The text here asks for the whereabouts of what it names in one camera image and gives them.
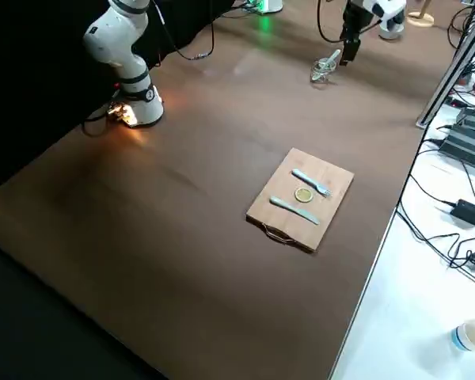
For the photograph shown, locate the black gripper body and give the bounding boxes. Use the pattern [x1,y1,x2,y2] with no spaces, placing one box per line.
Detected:
[340,0,375,41]

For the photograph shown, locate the green plastic spoon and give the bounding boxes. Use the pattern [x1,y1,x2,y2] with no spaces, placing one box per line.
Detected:
[318,49,342,74]

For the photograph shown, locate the transparent glass spice bottle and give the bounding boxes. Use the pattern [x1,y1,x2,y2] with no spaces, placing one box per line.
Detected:
[310,56,338,85]

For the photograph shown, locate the white bowl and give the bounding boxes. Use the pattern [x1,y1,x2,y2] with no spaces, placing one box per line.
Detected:
[378,19,406,41]

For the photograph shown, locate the wooden cup stand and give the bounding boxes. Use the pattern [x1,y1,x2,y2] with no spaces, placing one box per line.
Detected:
[406,0,435,29]

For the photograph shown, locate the green plastic fork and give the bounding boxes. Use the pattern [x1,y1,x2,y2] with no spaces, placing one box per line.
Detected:
[291,168,334,199]

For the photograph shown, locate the green plastic knife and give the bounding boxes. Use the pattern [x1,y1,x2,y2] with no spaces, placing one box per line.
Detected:
[269,195,322,227]

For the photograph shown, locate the wooden cutting board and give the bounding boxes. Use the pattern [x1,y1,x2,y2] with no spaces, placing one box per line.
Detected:
[245,146,355,255]

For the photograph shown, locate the white paper cup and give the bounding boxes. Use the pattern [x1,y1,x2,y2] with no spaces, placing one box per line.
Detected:
[450,317,475,354]

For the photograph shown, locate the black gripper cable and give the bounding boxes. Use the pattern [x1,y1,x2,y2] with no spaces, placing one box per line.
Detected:
[151,0,239,62]
[316,0,346,43]

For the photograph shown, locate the aluminium frame post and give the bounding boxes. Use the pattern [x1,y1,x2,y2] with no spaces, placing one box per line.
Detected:
[416,0,475,129]

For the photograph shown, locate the black base cables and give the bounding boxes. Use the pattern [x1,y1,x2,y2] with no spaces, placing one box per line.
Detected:
[82,105,122,138]

